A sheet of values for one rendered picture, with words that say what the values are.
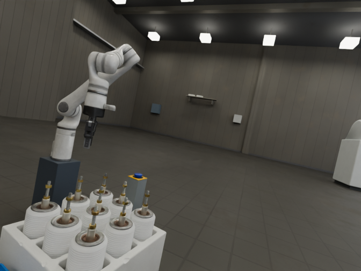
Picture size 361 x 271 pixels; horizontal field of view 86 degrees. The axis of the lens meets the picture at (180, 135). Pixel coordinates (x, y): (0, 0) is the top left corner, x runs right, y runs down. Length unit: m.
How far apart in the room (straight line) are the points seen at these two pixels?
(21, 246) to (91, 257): 0.23
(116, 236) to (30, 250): 0.23
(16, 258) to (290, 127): 10.07
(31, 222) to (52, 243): 0.12
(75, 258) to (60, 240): 0.09
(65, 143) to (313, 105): 10.14
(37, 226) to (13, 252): 0.09
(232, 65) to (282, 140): 4.39
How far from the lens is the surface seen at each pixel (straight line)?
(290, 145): 10.26
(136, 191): 1.01
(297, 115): 10.38
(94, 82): 0.79
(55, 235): 0.71
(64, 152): 1.21
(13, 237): 0.83
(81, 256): 0.64
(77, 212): 0.86
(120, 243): 0.72
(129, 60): 1.08
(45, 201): 0.81
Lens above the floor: 0.60
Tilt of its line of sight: 2 degrees down
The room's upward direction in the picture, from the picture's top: 12 degrees clockwise
